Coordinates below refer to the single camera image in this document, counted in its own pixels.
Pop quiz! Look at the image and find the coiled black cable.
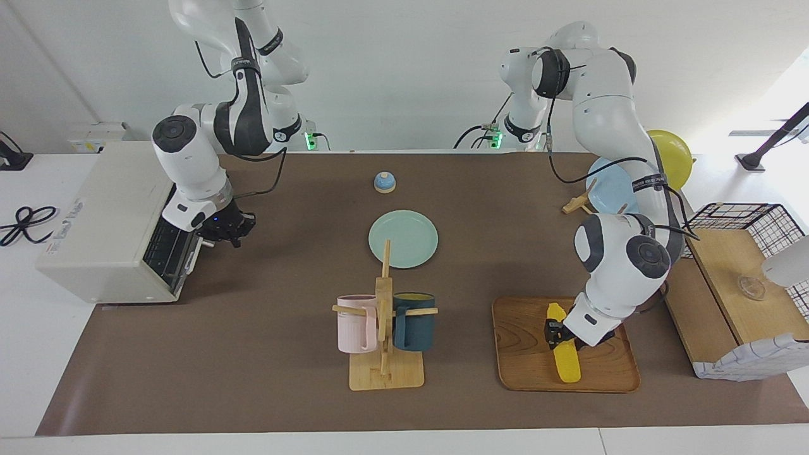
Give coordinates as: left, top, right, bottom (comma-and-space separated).
0, 206, 59, 247

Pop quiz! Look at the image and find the oven door with glass window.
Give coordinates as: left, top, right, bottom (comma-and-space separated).
166, 201, 209, 299

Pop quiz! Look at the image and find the wooden plate rack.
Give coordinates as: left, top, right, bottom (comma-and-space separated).
563, 179, 633, 219

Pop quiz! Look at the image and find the yellow plate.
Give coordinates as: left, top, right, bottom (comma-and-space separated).
646, 130, 694, 191

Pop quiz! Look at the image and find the dark blue mug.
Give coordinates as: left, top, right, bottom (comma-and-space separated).
392, 292, 437, 352

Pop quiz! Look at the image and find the white wall box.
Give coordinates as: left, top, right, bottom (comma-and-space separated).
68, 123, 130, 154

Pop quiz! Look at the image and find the brown wooden tray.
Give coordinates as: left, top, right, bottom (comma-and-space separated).
492, 296, 641, 394

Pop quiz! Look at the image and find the light wooden stepped shelf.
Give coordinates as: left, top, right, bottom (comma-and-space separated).
664, 227, 809, 380

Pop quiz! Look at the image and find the black clamp base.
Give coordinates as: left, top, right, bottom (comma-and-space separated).
0, 131, 33, 171

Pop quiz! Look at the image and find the pink mug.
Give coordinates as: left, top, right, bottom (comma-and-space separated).
336, 294, 380, 355

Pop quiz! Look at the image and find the black wire basket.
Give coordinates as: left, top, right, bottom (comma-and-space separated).
679, 202, 809, 317

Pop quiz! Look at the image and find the white rounded object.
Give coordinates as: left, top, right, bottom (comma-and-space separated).
761, 235, 809, 288

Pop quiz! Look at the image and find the yellow corn cob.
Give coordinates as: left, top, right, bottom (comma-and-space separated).
547, 302, 581, 384

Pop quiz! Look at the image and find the small clear glass dish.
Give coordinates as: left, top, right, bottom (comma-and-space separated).
736, 276, 767, 301

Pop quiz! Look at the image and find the cream toaster oven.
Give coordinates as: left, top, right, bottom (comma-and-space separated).
36, 140, 204, 305

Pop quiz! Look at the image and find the brown table mat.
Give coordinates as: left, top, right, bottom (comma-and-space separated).
36, 152, 809, 437

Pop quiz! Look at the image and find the light blue plate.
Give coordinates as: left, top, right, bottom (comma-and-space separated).
586, 157, 658, 215

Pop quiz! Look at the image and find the pale green plate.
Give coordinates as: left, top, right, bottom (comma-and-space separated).
368, 210, 439, 269

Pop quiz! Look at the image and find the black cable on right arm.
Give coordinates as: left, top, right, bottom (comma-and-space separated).
190, 35, 288, 200

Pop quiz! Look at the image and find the white checkered cloth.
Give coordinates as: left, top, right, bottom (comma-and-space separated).
692, 333, 809, 382

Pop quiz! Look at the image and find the black base cable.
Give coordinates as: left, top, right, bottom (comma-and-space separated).
453, 95, 514, 150

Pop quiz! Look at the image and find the wooden mug tree rack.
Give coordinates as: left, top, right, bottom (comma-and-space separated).
332, 239, 439, 391

